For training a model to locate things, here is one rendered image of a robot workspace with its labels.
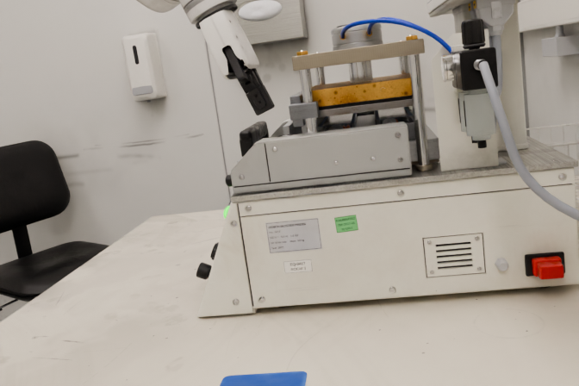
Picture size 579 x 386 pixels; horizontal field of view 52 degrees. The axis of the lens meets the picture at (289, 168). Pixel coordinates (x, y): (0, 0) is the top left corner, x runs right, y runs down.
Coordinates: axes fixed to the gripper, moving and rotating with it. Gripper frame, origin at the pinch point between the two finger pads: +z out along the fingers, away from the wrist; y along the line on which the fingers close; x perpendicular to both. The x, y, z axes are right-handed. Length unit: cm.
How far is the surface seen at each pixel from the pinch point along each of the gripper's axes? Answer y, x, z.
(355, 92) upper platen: 10.3, 14.8, 5.5
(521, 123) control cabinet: 4.9, 34.3, 21.0
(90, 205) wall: -141, -116, 3
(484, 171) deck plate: 17.4, 25.5, 22.0
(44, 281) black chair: -87, -115, 18
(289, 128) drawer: 7.5, 3.3, 5.9
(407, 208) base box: 17.0, 14.4, 22.4
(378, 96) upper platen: 10.3, 17.5, 7.5
